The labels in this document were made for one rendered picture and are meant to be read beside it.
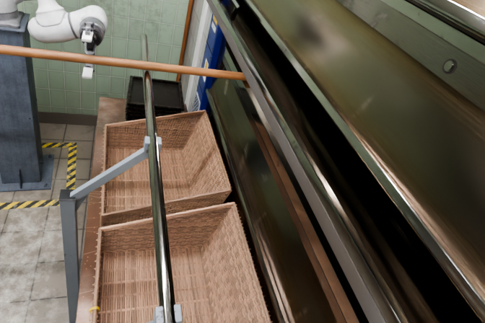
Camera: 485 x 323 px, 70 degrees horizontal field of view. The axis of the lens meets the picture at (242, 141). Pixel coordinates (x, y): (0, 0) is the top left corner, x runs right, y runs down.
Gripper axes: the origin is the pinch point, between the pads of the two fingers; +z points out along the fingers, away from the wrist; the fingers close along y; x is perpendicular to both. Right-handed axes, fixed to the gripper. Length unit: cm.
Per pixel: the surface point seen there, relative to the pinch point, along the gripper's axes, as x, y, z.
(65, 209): 3, 28, 41
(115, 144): -10, 58, -25
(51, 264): 18, 119, 1
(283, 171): -56, 2, 51
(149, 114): -19.5, 1.8, 27.9
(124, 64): -12.0, -0.3, 1.7
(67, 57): 5.7, -0.4, 1.6
